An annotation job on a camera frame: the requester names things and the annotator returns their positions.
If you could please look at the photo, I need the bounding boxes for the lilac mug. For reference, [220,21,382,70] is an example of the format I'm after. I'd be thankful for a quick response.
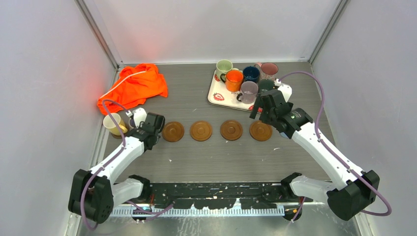
[237,81,259,104]

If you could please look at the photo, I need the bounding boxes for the dark green mug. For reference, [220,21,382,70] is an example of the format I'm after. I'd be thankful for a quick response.
[258,79,275,92]

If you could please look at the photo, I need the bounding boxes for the wooden coaster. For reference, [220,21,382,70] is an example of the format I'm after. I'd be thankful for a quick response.
[249,120,273,142]
[190,120,212,142]
[162,121,184,142]
[220,120,243,141]

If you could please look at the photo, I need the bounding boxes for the dark blue mug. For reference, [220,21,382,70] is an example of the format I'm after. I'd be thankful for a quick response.
[242,66,260,83]

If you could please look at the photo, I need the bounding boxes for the cream yellow mug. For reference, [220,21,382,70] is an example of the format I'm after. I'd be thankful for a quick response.
[103,113,128,137]

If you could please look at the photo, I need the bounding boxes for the white pink-handled mug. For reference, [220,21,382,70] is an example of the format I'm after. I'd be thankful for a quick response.
[128,118,136,129]

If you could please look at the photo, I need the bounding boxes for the blue coaster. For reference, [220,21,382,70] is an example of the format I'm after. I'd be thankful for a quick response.
[280,132,289,139]

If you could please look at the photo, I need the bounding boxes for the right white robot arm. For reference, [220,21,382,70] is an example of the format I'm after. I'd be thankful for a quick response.
[250,89,380,221]

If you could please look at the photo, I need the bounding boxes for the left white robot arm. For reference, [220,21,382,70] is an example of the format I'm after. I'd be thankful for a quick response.
[68,113,165,224]

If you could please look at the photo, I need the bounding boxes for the pink speckled mug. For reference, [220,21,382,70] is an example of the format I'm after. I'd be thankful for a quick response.
[254,62,279,81]

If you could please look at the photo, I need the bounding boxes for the orange mug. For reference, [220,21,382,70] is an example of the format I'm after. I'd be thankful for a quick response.
[220,70,243,92]

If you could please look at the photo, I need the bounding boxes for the white strawberry tray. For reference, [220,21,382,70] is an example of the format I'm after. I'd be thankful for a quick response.
[207,69,254,112]

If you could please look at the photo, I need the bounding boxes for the orange cloth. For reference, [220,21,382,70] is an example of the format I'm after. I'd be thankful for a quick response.
[97,63,168,115]

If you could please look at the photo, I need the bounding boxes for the light green mug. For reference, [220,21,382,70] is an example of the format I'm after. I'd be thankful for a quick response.
[216,59,233,83]

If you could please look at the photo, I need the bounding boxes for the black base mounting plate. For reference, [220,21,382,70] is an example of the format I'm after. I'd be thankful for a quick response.
[131,182,301,209]

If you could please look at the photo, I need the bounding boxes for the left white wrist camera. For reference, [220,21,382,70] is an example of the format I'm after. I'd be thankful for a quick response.
[125,107,147,128]

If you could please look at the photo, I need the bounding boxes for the aluminium front rail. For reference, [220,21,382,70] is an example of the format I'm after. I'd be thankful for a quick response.
[110,205,285,217]

